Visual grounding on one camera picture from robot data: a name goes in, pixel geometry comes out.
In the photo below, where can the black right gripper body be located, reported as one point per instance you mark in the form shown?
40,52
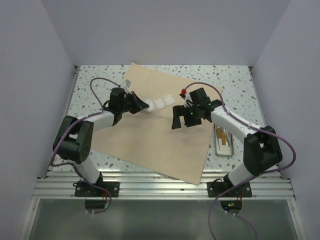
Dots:
192,116

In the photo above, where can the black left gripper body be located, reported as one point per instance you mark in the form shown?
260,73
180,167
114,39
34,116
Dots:
124,106

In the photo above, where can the white gauze pad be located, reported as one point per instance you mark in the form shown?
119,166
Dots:
160,104
151,106
168,100

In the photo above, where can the brown bandage strip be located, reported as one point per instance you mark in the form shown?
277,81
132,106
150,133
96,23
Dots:
223,139
219,133

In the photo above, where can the steel instrument tray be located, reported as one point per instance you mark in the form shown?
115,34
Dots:
225,151

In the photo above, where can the steel surgical scissors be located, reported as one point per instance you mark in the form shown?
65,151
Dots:
227,138

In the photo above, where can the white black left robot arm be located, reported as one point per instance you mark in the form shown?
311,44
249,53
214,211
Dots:
72,145

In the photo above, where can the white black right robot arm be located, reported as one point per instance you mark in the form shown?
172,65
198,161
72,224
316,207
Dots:
261,149

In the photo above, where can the beige cloth mat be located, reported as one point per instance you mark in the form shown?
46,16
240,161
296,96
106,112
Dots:
147,139

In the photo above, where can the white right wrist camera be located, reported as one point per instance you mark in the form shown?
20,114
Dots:
187,98

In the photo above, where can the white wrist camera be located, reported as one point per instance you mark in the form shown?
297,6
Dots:
187,98
126,86

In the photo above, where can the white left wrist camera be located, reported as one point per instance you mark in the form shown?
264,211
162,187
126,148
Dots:
126,86

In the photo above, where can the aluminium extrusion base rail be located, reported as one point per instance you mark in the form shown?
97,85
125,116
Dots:
138,183

